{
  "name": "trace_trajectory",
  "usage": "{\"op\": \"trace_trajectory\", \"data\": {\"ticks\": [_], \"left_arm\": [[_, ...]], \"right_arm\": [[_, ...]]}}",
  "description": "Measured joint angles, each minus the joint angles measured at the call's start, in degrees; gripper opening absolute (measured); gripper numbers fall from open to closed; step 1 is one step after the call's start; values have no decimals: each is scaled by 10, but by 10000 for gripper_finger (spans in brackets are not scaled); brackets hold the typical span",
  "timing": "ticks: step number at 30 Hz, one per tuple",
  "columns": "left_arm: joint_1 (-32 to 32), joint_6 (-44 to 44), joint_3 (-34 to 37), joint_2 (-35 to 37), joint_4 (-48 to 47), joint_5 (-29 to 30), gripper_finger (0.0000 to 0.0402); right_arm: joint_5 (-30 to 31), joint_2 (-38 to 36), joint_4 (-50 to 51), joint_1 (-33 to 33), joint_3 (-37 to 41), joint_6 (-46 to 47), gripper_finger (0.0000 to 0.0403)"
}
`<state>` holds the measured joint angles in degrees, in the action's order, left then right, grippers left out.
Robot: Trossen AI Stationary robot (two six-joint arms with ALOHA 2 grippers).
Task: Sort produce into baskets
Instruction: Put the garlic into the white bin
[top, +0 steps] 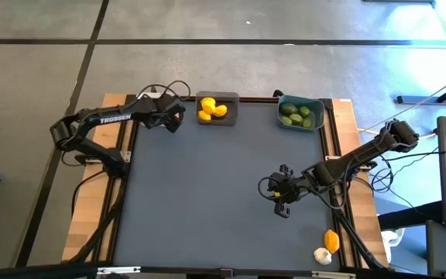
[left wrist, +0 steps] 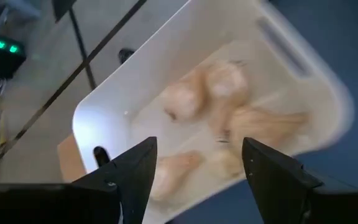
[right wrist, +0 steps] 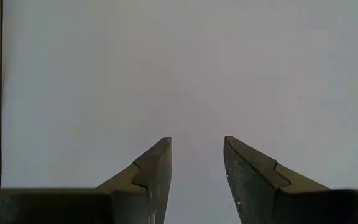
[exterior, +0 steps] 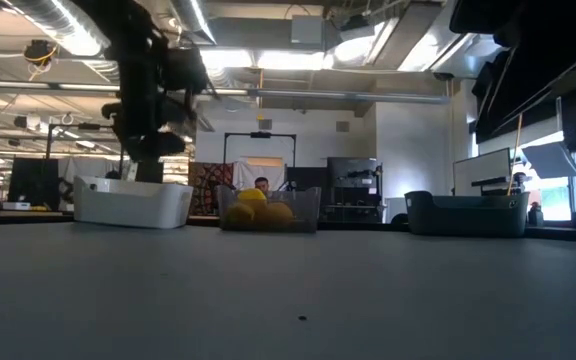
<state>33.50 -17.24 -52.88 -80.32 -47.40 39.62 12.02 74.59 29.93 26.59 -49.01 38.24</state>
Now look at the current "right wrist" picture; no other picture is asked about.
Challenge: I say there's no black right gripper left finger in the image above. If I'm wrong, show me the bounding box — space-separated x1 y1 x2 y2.
0 136 173 224

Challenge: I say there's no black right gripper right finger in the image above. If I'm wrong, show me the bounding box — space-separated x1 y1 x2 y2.
223 135 358 224

